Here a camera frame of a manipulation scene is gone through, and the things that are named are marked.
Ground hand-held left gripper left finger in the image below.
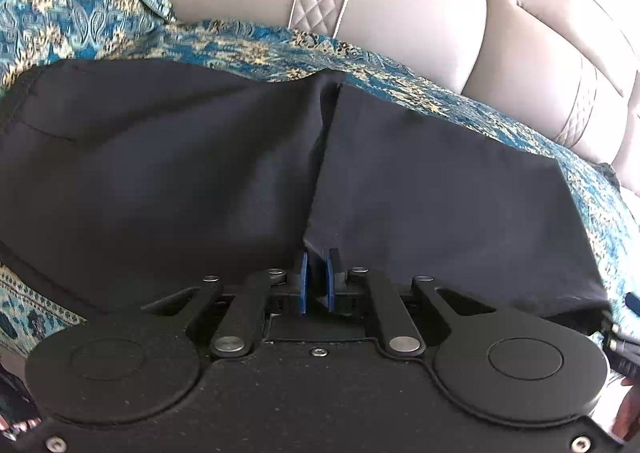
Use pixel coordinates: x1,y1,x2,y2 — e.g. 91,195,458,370
142,252,312,360

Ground beige padded headboard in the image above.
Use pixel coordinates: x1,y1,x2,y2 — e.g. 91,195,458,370
159,0,640,196

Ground black pants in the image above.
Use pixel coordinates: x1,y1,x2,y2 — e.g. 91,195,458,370
0,57,615,331

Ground teal paisley patterned blanket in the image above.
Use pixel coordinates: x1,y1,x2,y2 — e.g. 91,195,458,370
0,0,640,359

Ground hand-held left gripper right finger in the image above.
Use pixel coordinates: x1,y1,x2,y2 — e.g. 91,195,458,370
325,248,502,359

